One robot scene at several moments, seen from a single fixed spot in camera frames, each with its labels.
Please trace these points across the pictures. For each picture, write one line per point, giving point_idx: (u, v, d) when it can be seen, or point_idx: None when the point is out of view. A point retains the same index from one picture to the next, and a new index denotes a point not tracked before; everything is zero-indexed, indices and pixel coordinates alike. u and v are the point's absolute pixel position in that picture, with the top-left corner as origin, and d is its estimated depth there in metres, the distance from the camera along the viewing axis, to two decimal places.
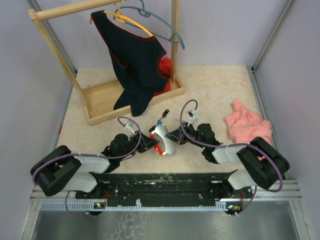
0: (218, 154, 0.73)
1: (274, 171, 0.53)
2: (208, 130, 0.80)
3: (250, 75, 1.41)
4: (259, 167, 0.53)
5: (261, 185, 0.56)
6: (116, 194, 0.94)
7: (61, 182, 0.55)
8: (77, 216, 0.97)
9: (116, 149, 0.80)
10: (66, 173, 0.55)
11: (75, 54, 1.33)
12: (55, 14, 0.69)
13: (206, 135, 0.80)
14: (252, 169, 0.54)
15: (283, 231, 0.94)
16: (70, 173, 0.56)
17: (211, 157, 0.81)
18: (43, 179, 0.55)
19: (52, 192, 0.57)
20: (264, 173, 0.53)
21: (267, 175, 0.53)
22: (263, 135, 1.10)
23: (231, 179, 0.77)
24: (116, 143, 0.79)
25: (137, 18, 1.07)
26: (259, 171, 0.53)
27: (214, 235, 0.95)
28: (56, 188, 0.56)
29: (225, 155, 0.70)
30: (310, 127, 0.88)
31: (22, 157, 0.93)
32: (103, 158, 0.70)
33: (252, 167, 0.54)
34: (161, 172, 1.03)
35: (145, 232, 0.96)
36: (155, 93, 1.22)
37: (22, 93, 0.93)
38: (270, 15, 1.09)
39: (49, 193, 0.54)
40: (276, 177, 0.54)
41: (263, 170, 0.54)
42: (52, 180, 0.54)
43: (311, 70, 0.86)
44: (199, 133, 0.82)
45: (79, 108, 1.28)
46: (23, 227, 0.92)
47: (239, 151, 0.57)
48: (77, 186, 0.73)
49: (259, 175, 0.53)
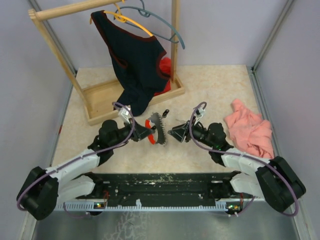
0: (230, 162, 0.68)
1: (291, 198, 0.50)
2: (221, 131, 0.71)
3: (250, 75, 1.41)
4: (276, 191, 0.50)
5: (274, 207, 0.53)
6: (116, 194, 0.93)
7: (48, 202, 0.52)
8: (76, 216, 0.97)
9: (106, 139, 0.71)
10: (46, 198, 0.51)
11: (75, 54, 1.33)
12: (54, 14, 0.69)
13: (218, 136, 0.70)
14: (269, 192, 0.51)
15: (284, 231, 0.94)
16: (51, 194, 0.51)
17: (219, 159, 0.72)
18: (28, 204, 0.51)
19: (43, 214, 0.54)
20: (279, 198, 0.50)
21: (283, 199, 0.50)
22: (263, 135, 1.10)
23: (234, 181, 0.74)
24: (104, 134, 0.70)
25: (137, 18, 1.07)
26: (276, 195, 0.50)
27: (214, 235, 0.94)
28: (45, 209, 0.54)
29: (236, 164, 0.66)
30: (310, 128, 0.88)
31: (22, 157, 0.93)
32: (89, 155, 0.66)
33: (269, 190, 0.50)
34: (161, 172, 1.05)
35: (145, 232, 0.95)
36: (155, 93, 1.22)
37: (21, 93, 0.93)
38: (270, 15, 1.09)
39: (39, 216, 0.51)
40: (291, 202, 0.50)
41: (280, 194, 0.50)
42: (36, 207, 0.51)
43: (311, 69, 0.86)
44: (210, 133, 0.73)
45: (79, 108, 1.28)
46: (23, 227, 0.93)
47: (258, 170, 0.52)
48: (75, 193, 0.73)
49: (274, 198, 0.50)
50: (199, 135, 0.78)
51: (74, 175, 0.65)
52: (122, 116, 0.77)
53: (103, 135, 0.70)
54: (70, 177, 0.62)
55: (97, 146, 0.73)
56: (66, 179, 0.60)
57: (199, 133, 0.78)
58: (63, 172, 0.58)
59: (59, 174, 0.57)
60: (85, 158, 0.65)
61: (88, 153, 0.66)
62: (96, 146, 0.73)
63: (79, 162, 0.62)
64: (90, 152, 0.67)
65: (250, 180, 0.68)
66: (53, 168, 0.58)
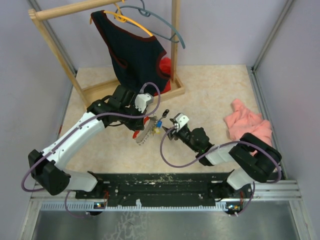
0: (212, 157, 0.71)
1: (269, 162, 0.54)
2: (202, 135, 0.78)
3: (250, 75, 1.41)
4: (252, 161, 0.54)
5: (256, 181, 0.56)
6: (116, 194, 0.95)
7: (59, 179, 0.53)
8: (77, 216, 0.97)
9: (120, 99, 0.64)
10: (51, 177, 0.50)
11: (75, 54, 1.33)
12: (54, 14, 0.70)
13: (201, 141, 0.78)
14: (246, 165, 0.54)
15: (283, 230, 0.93)
16: (55, 174, 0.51)
17: (206, 161, 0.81)
18: (43, 182, 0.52)
19: (59, 189, 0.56)
20: (259, 168, 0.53)
21: (263, 167, 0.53)
22: (263, 135, 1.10)
23: (230, 180, 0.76)
24: (120, 93, 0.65)
25: (137, 18, 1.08)
26: (253, 166, 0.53)
27: (215, 235, 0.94)
28: (61, 184, 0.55)
29: (218, 156, 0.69)
30: (310, 128, 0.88)
31: (23, 156, 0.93)
32: (88, 122, 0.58)
33: (246, 163, 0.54)
34: (161, 172, 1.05)
35: (145, 232, 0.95)
36: (158, 93, 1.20)
37: (21, 92, 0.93)
38: (270, 15, 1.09)
39: (55, 192, 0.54)
40: (271, 170, 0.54)
41: (256, 164, 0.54)
42: (48, 186, 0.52)
43: (311, 69, 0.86)
44: (193, 138, 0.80)
45: (79, 108, 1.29)
46: (23, 227, 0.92)
47: (234, 151, 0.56)
48: (78, 186, 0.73)
49: (253, 169, 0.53)
50: (185, 136, 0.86)
51: (78, 147, 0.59)
52: (138, 99, 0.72)
53: (119, 94, 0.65)
54: (75, 150, 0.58)
55: (99, 105, 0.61)
56: (68, 156, 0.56)
57: (185, 134, 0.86)
58: (60, 152, 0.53)
59: (56, 155, 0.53)
60: (84, 127, 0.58)
61: (85, 121, 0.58)
62: (97, 105, 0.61)
63: (76, 135, 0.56)
64: (90, 117, 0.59)
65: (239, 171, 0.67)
66: (49, 150, 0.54)
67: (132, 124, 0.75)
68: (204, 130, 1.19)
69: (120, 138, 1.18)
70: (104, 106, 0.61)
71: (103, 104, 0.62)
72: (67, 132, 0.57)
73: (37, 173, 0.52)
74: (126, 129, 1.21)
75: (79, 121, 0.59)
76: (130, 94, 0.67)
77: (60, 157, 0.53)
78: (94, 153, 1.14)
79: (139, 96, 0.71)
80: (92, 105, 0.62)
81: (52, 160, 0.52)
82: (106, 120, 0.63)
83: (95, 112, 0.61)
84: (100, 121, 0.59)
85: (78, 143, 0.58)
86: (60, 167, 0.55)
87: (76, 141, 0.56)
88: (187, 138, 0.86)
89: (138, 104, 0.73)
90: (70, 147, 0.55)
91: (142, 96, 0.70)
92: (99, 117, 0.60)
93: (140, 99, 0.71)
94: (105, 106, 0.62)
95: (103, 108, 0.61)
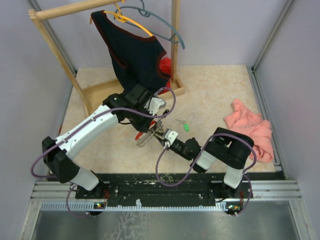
0: (201, 161, 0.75)
1: (241, 148, 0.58)
2: (196, 146, 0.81)
3: (250, 75, 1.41)
4: (225, 151, 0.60)
5: (237, 169, 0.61)
6: (116, 194, 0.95)
7: (67, 169, 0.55)
8: (77, 216, 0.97)
9: (137, 98, 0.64)
10: (60, 165, 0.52)
11: (75, 54, 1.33)
12: (54, 14, 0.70)
13: (195, 151, 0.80)
14: (221, 157, 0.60)
15: (283, 231, 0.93)
16: (65, 163, 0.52)
17: (201, 168, 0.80)
18: (53, 169, 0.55)
19: (68, 177, 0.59)
20: (233, 155, 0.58)
21: (236, 154, 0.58)
22: (263, 135, 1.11)
23: (227, 180, 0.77)
24: (138, 91, 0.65)
25: (137, 18, 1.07)
26: (227, 155, 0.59)
27: (214, 235, 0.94)
28: (70, 173, 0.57)
29: (206, 159, 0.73)
30: (310, 128, 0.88)
31: (22, 156, 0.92)
32: (102, 116, 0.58)
33: (220, 155, 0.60)
34: (161, 172, 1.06)
35: (145, 232, 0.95)
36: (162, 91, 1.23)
37: (21, 92, 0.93)
38: (270, 14, 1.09)
39: (64, 180, 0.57)
40: (247, 155, 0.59)
41: (230, 152, 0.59)
42: (57, 173, 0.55)
43: (311, 69, 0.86)
44: (187, 149, 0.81)
45: (79, 108, 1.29)
46: (23, 227, 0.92)
47: (208, 146, 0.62)
48: (82, 182, 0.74)
49: (228, 158, 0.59)
50: (177, 148, 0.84)
51: (92, 138, 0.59)
52: (151, 102, 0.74)
53: (137, 93, 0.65)
54: (87, 141, 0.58)
55: (115, 99, 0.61)
56: (79, 147, 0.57)
57: (176, 146, 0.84)
58: (72, 141, 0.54)
59: (68, 144, 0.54)
60: (98, 120, 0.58)
61: (100, 114, 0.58)
62: (113, 99, 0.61)
63: (90, 128, 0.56)
64: (104, 110, 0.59)
65: (228, 167, 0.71)
66: (62, 138, 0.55)
67: (140, 126, 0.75)
68: (204, 130, 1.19)
69: (120, 138, 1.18)
70: (119, 101, 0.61)
71: (118, 98, 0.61)
72: (81, 123, 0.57)
73: (49, 160, 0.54)
74: (126, 129, 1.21)
75: (94, 113, 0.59)
76: (147, 96, 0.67)
77: (70, 147, 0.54)
78: (94, 153, 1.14)
79: (154, 99, 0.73)
80: (107, 99, 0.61)
81: (64, 148, 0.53)
82: (120, 114, 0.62)
83: (110, 106, 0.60)
84: (114, 116, 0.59)
85: (91, 135, 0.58)
86: (71, 156, 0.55)
87: (89, 133, 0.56)
88: (179, 150, 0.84)
89: (151, 107, 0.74)
90: (82, 138, 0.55)
91: (156, 99, 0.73)
92: (114, 112, 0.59)
93: (153, 103, 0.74)
94: (122, 100, 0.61)
95: (119, 103, 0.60)
